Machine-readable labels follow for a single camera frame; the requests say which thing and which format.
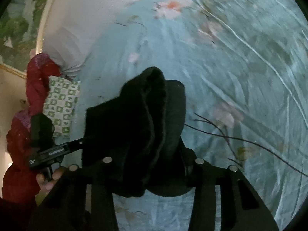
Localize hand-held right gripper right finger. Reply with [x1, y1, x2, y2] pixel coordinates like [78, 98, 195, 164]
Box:
[179, 146, 280, 231]

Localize green patterned pillow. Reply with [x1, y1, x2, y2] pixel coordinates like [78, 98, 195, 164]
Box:
[43, 75, 81, 138]

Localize red garment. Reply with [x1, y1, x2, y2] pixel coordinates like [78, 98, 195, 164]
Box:
[2, 52, 62, 199]

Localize gold framed landscape painting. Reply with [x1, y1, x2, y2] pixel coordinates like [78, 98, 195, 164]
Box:
[0, 0, 64, 79]

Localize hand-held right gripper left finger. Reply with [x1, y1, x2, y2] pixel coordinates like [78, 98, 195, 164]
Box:
[31, 157, 119, 231]

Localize blue floral bedsheet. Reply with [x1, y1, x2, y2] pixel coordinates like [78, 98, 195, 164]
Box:
[36, 0, 308, 231]

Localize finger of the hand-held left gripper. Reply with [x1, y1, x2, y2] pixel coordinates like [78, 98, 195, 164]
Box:
[67, 137, 86, 151]

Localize black pants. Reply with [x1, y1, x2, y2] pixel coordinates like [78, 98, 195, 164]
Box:
[82, 66, 193, 198]

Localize person's left hand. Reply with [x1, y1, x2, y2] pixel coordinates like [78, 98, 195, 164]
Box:
[36, 167, 67, 192]

